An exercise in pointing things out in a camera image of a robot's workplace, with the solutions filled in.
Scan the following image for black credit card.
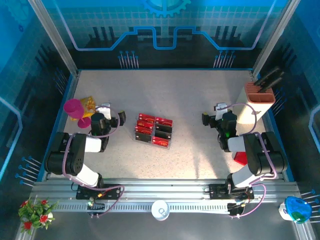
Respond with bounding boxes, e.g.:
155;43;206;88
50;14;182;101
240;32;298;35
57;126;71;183
154;123;173;132
135;132;152;142
153;129;173;139

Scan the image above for red packets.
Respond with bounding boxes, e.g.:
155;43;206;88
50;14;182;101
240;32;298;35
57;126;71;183
134;112;174;151

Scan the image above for red card holder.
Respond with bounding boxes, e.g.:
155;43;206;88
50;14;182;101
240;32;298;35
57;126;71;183
231;151;248;167

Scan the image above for beige knife block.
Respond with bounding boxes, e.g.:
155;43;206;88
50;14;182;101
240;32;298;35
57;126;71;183
233;81;276;125

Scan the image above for yellow snack bag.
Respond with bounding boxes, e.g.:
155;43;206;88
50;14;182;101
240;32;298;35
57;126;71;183
69;96;98;122

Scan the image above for pink plastic goblet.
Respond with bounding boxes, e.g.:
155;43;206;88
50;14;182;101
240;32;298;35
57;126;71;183
63;98;92;129

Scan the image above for black controller box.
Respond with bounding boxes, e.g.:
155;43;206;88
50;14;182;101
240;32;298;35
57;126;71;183
86;199;106;219
226;201;247;219

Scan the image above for blue green globe toy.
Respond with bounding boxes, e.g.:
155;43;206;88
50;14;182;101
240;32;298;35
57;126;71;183
278;196;313;224

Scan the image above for artificial plant with red flowers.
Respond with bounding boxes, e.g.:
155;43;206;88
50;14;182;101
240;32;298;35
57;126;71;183
17;196;60;236

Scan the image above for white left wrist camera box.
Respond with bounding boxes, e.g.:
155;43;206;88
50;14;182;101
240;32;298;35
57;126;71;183
101;102;112;120

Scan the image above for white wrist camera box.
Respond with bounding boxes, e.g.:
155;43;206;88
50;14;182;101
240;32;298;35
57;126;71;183
213;102;228;120
101;102;112;120

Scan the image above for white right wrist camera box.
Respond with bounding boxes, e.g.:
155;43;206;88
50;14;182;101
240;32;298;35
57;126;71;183
213;102;228;120

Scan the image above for black-handled knife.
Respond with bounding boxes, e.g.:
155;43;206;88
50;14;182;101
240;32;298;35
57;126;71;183
257;77;284;94
259;71;286;90
257;65;282;86

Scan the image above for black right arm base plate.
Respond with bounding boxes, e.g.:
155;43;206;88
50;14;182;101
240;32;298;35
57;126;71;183
208;183;255;201

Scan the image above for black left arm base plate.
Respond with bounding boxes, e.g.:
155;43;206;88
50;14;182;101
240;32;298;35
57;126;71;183
75;183;124;201

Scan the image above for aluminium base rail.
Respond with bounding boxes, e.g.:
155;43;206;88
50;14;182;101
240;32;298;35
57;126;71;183
29;177;301;213

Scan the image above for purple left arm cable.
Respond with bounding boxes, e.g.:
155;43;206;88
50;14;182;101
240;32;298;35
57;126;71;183
61;104;126;219

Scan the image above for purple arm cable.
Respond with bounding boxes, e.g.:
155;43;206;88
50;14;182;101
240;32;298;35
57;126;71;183
61;104;126;219
217;102;278;219

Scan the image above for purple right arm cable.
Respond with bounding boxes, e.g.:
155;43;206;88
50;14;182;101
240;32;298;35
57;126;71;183
217;102;278;219

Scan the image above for grey slotted cable duct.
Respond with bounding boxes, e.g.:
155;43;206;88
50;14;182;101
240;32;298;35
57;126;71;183
53;202;231;214

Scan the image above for aluminium frame post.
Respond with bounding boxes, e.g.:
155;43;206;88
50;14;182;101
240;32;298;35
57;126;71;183
26;0;81;77
250;0;303;77

